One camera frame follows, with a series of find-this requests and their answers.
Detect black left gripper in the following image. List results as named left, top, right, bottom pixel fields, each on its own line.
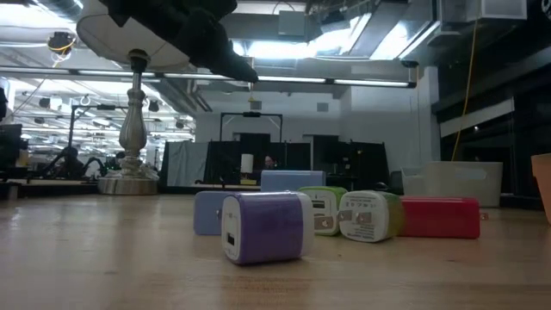
left=98, top=0, right=260, bottom=84

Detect large light blue charger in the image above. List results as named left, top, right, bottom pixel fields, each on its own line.
left=259, top=169, right=327, bottom=194

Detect lavender blue USB charger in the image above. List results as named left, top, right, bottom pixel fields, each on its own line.
left=193, top=189, right=237, bottom=237

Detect purple and white USB charger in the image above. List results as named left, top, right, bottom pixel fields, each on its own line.
left=220, top=189, right=335, bottom=266

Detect green and white USB charger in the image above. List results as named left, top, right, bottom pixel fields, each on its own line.
left=297, top=185, right=349, bottom=238
left=337, top=189, right=406, bottom=244

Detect red wall charger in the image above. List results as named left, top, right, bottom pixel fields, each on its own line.
left=398, top=195, right=490, bottom=240

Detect grey partition panel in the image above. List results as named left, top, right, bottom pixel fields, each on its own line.
left=161, top=140, right=210, bottom=188

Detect black bar with light strips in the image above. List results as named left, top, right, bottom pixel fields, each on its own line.
left=0, top=64, right=418, bottom=90

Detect black curtain partitions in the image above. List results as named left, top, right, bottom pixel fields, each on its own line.
left=203, top=132, right=391, bottom=191

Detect black monitor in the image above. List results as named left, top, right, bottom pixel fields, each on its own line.
left=0, top=123, right=23, bottom=173

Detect white plastic bin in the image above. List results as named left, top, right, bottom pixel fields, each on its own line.
left=400, top=160, right=505, bottom=208

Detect orange plastic tray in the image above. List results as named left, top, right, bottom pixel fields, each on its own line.
left=529, top=152, right=551, bottom=226

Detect black gantry frame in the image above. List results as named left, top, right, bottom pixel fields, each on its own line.
left=219, top=111, right=284, bottom=143

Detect black camera stand frame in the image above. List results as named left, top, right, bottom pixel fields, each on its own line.
left=66, top=102, right=130, bottom=173

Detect yellow cable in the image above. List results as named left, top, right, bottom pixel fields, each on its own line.
left=450, top=16, right=480, bottom=163

